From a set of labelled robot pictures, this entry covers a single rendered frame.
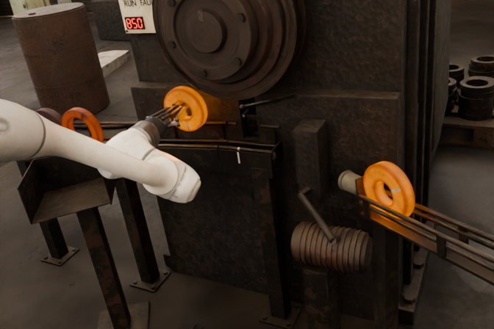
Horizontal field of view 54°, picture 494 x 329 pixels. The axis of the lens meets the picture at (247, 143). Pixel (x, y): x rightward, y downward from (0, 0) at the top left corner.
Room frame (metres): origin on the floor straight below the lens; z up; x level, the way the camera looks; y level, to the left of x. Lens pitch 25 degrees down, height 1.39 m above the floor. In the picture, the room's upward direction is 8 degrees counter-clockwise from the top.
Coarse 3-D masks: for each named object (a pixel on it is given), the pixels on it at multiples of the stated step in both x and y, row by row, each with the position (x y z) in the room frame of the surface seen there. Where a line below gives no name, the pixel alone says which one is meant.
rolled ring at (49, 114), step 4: (44, 108) 1.90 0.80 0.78; (48, 108) 1.90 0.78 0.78; (40, 112) 1.88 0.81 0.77; (44, 112) 1.87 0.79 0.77; (48, 112) 1.86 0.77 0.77; (52, 112) 1.87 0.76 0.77; (56, 112) 1.87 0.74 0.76; (44, 116) 1.87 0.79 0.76; (48, 116) 1.86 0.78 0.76; (52, 116) 1.85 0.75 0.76; (56, 116) 1.86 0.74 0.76; (60, 116) 1.87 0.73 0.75; (52, 120) 1.85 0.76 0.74; (56, 120) 1.84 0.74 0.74; (60, 120) 1.85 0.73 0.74; (60, 124) 1.84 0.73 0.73
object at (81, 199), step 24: (48, 168) 1.54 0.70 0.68; (72, 168) 1.55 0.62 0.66; (96, 168) 1.56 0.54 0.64; (24, 192) 1.37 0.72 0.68; (48, 192) 1.53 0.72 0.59; (72, 192) 1.49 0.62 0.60; (96, 192) 1.45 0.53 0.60; (48, 216) 1.36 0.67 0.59; (96, 216) 1.44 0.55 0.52; (96, 240) 1.43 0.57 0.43; (96, 264) 1.42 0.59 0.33; (120, 288) 1.46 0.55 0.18; (120, 312) 1.43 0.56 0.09; (144, 312) 1.50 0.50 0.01
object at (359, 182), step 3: (360, 177) 1.13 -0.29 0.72; (363, 177) 1.13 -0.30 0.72; (357, 180) 1.12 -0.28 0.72; (360, 180) 1.12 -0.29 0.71; (357, 183) 1.12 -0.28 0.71; (360, 183) 1.12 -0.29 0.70; (363, 183) 1.12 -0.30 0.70; (357, 186) 1.12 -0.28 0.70; (360, 186) 1.12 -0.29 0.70; (363, 186) 1.12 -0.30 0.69; (357, 189) 1.11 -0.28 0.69; (360, 189) 1.12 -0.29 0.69; (363, 189) 1.12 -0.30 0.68; (357, 192) 1.11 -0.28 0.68; (360, 192) 1.12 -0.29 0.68; (363, 192) 1.12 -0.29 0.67; (357, 195) 1.11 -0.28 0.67; (357, 198) 1.11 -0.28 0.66; (357, 201) 1.11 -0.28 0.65; (357, 204) 1.11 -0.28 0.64; (360, 207) 1.11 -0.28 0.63; (360, 210) 1.11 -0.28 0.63; (363, 210) 1.11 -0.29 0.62
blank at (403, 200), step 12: (372, 168) 1.09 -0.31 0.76; (384, 168) 1.05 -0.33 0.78; (396, 168) 1.04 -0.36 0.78; (372, 180) 1.09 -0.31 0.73; (384, 180) 1.05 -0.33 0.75; (396, 180) 1.01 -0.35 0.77; (408, 180) 1.01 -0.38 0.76; (372, 192) 1.09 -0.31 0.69; (384, 192) 1.09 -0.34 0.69; (396, 192) 1.01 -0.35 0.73; (408, 192) 0.99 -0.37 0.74; (384, 204) 1.05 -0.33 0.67; (396, 204) 1.01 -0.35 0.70; (408, 204) 0.99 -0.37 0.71; (408, 216) 1.01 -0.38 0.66
